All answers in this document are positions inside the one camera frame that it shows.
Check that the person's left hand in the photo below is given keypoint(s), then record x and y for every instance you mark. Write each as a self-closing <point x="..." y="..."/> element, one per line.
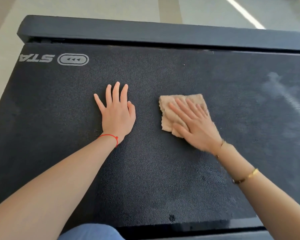
<point x="117" y="117"/>

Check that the person's right hand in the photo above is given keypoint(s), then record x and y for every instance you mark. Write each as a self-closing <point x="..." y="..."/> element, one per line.
<point x="202" y="132"/>

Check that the beige cleaning cloth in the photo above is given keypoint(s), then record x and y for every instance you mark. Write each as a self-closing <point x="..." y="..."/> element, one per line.
<point x="167" y="117"/>

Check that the black treadmill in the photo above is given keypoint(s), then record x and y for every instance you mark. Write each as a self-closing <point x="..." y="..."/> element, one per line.
<point x="165" y="72"/>

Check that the person's left forearm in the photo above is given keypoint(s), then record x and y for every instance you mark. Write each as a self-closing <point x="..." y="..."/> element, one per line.
<point x="47" y="189"/>

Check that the person's right forearm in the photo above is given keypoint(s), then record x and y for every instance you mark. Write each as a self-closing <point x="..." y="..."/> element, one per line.
<point x="270" y="202"/>

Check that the person's blue jeans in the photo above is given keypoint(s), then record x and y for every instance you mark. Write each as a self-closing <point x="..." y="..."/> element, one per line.
<point x="90" y="233"/>

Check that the gold bangle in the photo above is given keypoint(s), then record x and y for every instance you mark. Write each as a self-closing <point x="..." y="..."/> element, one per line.
<point x="252" y="174"/>

